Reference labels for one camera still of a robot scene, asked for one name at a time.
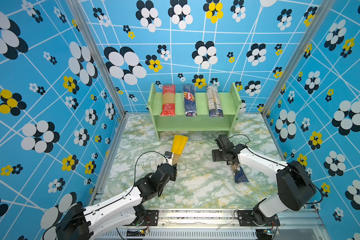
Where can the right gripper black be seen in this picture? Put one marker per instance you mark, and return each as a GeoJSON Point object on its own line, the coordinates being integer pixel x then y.
{"type": "Point", "coordinates": [215, 155]}

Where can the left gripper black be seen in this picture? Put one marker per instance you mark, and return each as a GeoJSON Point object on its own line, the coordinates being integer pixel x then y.
{"type": "Point", "coordinates": [174, 173]}

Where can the yellow spaghetti bag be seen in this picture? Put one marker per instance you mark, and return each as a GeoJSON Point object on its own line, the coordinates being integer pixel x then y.
{"type": "Point", "coordinates": [178, 147]}

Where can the clear white label spaghetti bag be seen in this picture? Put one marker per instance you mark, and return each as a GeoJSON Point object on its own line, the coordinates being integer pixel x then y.
{"type": "Point", "coordinates": [214, 102]}

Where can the blue Barilla spaghetti box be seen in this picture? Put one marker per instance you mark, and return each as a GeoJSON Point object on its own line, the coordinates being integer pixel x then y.
{"type": "Point", "coordinates": [189, 100]}

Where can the red spaghetti bag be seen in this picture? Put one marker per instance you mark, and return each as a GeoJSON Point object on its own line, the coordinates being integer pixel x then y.
{"type": "Point", "coordinates": [168, 100]}

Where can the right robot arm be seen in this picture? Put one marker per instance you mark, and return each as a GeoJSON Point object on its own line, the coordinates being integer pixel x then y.
{"type": "Point", "coordinates": [295, 187]}

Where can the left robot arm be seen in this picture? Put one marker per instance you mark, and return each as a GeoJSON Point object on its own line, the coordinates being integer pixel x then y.
{"type": "Point", "coordinates": [88, 223]}

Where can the blue clear spaghetti bag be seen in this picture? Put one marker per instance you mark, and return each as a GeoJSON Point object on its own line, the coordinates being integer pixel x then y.
{"type": "Point", "coordinates": [240, 176]}

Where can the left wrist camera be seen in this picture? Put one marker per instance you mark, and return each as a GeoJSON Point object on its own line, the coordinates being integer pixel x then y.
{"type": "Point", "coordinates": [168, 158]}

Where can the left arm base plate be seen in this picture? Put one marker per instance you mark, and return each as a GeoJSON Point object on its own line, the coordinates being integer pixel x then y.
{"type": "Point", "coordinates": [147, 219]}

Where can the aluminium front rail frame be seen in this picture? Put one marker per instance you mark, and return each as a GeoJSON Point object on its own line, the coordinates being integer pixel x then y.
{"type": "Point", "coordinates": [220, 224]}

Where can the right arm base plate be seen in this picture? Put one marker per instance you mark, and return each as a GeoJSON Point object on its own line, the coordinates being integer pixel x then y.
{"type": "Point", "coordinates": [250, 218]}

